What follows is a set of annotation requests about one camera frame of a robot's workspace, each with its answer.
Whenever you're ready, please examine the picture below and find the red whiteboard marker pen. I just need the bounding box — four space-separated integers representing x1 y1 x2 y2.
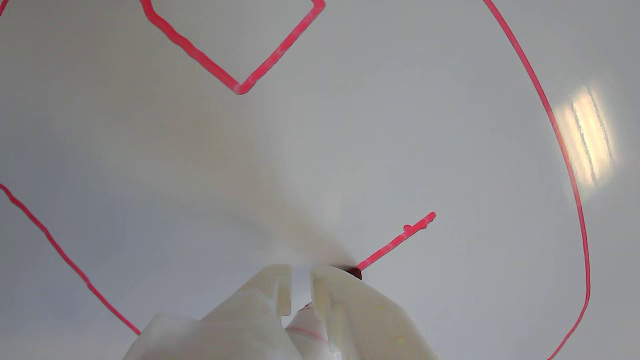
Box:
282 266 363 360

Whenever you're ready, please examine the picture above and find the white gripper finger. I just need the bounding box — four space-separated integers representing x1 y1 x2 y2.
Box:
122 263 302 360
308 265 441 360

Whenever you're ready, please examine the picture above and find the large white whiteboard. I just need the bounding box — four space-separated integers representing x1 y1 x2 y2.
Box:
0 0 640 360

